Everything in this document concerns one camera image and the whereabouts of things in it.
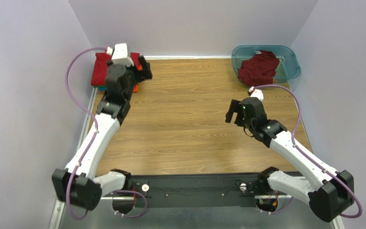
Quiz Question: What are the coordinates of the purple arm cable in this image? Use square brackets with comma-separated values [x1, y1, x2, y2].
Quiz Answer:
[249, 84, 363, 219]
[65, 47, 149, 221]

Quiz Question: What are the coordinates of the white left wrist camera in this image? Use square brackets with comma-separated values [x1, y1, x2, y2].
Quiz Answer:
[106, 43, 135, 67]

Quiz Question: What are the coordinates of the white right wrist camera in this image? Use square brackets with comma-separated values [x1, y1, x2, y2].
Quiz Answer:
[248, 86, 264, 102]

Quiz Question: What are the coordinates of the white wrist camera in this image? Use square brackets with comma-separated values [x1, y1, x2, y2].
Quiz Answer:
[248, 86, 264, 102]
[106, 43, 135, 67]

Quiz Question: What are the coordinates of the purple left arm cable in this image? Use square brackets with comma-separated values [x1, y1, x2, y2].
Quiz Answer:
[65, 47, 149, 221]

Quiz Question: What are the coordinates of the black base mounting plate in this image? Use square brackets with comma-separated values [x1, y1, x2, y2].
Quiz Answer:
[131, 173, 271, 208]

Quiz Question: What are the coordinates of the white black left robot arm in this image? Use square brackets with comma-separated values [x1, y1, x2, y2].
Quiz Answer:
[51, 56, 153, 210]

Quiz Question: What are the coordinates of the orange folded t shirt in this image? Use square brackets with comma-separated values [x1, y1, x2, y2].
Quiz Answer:
[101, 65, 144, 94]

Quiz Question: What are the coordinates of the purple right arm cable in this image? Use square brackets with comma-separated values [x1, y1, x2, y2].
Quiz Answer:
[249, 84, 363, 219]

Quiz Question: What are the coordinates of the teal plastic bin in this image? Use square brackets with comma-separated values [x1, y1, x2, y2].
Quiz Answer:
[231, 45, 301, 86]

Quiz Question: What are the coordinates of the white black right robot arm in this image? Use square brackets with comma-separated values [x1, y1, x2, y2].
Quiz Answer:
[225, 97, 356, 222]

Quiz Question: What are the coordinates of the dark red t shirt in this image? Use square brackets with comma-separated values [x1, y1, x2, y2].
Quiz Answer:
[238, 50, 280, 87]

